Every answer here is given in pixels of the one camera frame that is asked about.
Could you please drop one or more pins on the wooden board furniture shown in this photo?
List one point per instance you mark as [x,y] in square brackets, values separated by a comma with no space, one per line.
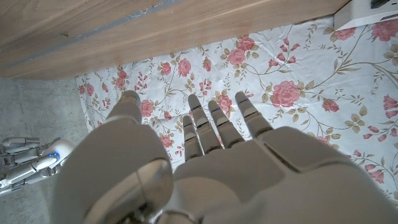
[93,28]

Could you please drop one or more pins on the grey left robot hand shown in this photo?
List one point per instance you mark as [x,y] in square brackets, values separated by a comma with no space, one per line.
[217,180]

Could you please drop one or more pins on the white power strip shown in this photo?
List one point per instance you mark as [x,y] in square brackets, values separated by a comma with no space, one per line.
[367,12]

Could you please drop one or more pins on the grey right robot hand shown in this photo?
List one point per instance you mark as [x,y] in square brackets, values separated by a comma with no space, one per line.
[25,163]

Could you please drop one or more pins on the floral backdrop cloth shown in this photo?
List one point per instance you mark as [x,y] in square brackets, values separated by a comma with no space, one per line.
[295,77]

